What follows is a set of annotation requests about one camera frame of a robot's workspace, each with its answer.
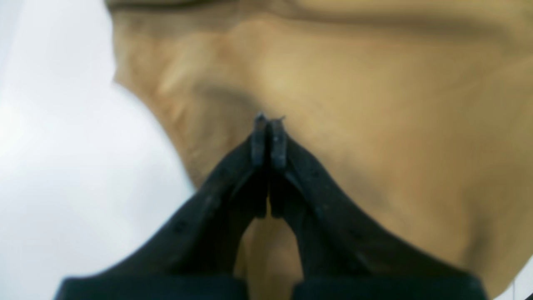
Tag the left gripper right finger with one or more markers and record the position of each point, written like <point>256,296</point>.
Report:
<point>345,254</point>

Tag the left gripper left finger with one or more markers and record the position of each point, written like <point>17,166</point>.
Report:
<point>192,256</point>

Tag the brown t-shirt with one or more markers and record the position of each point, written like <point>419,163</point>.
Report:
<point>421,110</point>

